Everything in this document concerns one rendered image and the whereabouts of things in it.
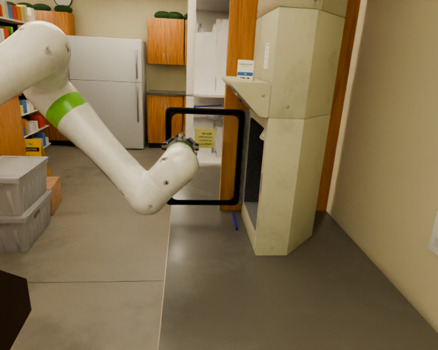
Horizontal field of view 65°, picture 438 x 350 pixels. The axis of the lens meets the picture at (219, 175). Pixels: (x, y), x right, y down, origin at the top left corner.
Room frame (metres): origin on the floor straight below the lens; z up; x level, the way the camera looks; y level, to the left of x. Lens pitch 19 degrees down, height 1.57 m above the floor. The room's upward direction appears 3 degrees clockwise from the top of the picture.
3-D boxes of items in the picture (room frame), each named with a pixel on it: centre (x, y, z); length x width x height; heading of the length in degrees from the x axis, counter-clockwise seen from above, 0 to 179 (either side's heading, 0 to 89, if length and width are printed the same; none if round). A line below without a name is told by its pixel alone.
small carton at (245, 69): (1.13, -0.07, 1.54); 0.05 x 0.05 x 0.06; 82
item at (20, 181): (2.65, 1.72, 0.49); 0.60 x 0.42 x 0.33; 6
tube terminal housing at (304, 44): (1.19, -0.25, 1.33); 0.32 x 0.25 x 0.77; 6
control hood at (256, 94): (1.17, -0.06, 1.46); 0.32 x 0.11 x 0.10; 6
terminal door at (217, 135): (1.31, 0.06, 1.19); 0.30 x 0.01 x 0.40; 96
